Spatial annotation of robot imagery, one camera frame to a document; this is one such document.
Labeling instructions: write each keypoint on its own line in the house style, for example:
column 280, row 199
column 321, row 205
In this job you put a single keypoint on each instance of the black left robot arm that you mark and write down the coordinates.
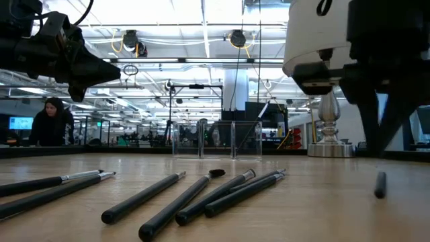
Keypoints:
column 13, row 53

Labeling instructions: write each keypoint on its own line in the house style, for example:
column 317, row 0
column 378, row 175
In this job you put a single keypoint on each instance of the black background frame stand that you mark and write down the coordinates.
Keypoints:
column 196, row 86

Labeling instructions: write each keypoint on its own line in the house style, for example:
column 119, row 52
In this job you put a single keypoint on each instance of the dark computer monitor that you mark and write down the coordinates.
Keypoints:
column 424, row 121

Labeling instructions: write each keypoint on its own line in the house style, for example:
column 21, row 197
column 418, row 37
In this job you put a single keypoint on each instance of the red storage bins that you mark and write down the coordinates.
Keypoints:
column 297, row 138

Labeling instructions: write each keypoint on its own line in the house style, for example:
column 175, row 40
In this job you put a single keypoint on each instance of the person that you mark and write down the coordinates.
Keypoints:
column 50, row 131

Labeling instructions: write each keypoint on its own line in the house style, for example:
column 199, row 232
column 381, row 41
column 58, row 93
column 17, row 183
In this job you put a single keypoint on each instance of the blue computer monitor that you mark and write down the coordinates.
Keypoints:
column 21, row 123

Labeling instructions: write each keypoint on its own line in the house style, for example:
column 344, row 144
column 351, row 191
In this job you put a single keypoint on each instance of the silver lamp base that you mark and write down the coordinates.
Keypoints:
column 331, row 149

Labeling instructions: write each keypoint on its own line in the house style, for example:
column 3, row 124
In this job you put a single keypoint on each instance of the clear acrylic organizer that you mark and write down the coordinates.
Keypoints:
column 188, row 148

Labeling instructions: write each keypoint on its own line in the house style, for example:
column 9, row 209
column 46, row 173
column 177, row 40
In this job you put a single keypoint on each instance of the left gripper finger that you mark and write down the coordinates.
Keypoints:
column 90, row 78
column 90, row 64

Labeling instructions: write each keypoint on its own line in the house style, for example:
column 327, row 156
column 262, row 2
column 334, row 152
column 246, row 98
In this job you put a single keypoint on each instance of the black frame crossbar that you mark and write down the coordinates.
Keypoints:
column 117, row 150

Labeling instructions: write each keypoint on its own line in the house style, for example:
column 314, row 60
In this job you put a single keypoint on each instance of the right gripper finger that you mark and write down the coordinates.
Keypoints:
column 396, row 117
column 371, row 121

